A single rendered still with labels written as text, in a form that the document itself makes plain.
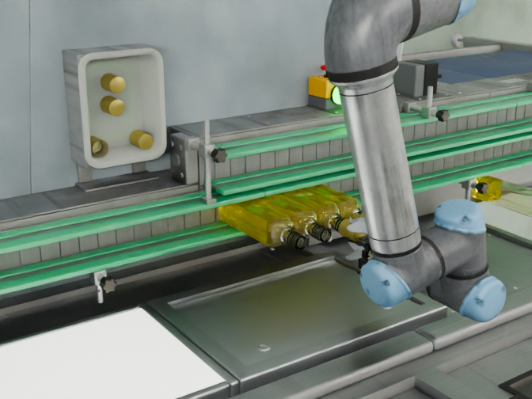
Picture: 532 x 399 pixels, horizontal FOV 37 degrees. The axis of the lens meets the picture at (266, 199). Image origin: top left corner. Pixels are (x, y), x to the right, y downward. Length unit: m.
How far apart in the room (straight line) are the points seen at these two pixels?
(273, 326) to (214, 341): 0.12
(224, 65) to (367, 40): 0.77
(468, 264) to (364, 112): 0.33
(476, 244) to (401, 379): 0.27
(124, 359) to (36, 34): 0.64
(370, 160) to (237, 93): 0.75
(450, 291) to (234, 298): 0.46
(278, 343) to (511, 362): 0.42
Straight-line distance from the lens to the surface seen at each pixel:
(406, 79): 2.04
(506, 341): 1.53
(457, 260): 1.23
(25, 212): 1.52
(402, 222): 1.13
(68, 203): 1.55
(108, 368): 1.34
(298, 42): 1.87
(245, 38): 1.78
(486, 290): 1.27
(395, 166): 1.09
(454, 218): 1.22
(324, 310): 1.51
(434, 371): 1.39
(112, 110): 1.58
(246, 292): 1.57
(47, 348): 1.42
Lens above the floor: 2.24
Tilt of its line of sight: 52 degrees down
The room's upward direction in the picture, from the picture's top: 116 degrees clockwise
